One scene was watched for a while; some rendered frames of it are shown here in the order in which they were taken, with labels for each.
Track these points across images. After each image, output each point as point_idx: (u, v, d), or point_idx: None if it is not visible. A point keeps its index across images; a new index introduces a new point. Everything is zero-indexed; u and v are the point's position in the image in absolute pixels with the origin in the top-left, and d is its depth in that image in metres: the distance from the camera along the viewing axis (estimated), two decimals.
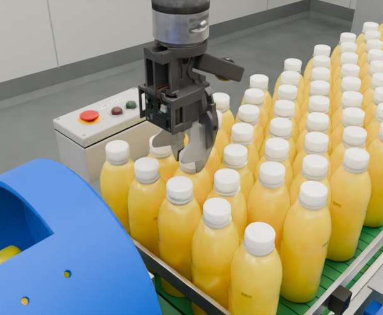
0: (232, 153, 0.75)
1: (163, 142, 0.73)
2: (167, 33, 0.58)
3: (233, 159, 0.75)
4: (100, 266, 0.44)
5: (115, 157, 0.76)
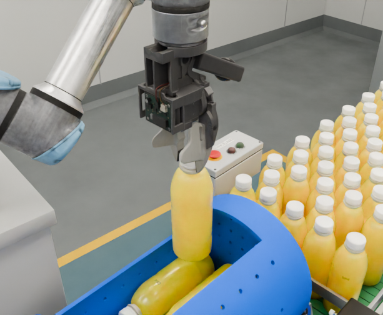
0: (323, 184, 1.11)
1: (163, 142, 0.73)
2: (167, 32, 0.59)
3: (325, 188, 1.11)
4: (286, 258, 0.80)
5: (243, 186, 1.12)
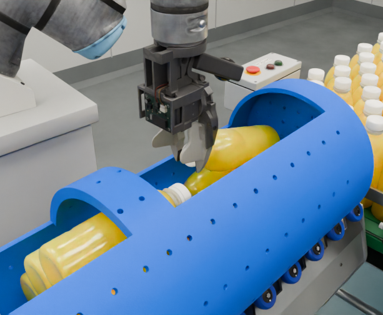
0: (370, 90, 1.07)
1: (163, 142, 0.73)
2: (165, 33, 0.59)
3: (372, 95, 1.07)
4: (350, 131, 0.76)
5: None
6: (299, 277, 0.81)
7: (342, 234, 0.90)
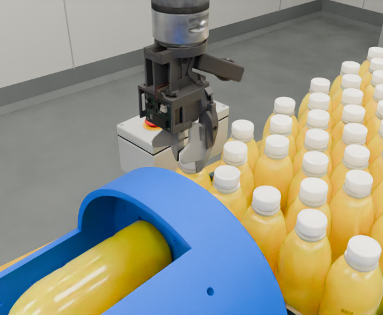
0: (313, 161, 0.72)
1: (163, 142, 0.73)
2: (166, 33, 0.59)
3: (315, 167, 0.72)
4: (238, 283, 0.42)
5: (190, 165, 0.73)
6: None
7: None
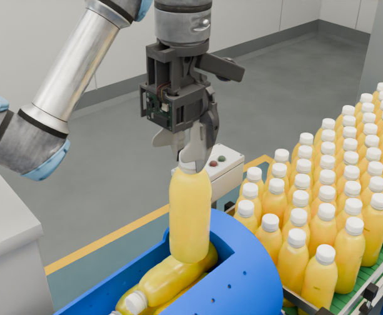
0: (299, 197, 1.16)
1: (163, 141, 0.73)
2: (169, 32, 0.59)
3: (300, 201, 1.16)
4: (257, 269, 0.86)
5: (190, 165, 0.73)
6: None
7: None
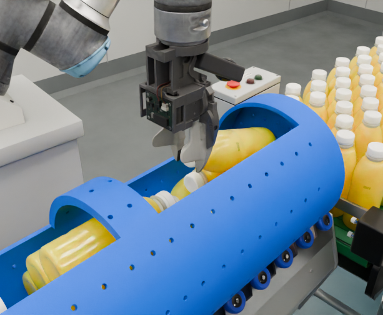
0: (343, 105, 1.13)
1: (163, 141, 0.73)
2: (169, 31, 0.59)
3: (344, 109, 1.13)
4: (322, 142, 0.84)
5: None
6: (260, 286, 0.86)
7: (305, 244, 0.95)
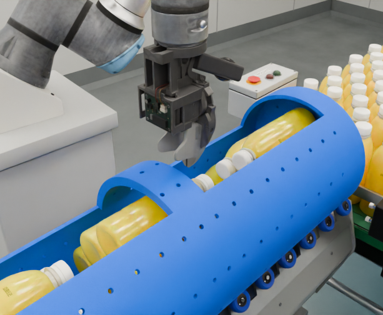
0: (359, 99, 1.20)
1: (169, 146, 0.72)
2: (166, 33, 0.58)
3: (360, 103, 1.20)
4: (345, 131, 0.91)
5: None
6: (287, 265, 0.93)
7: (327, 227, 1.02)
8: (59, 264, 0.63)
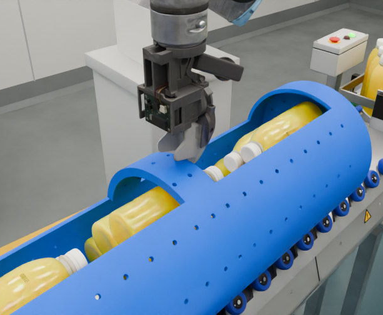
0: None
1: (169, 146, 0.72)
2: (165, 34, 0.58)
3: None
4: (352, 124, 0.92)
5: None
6: None
7: None
8: (74, 252, 0.64)
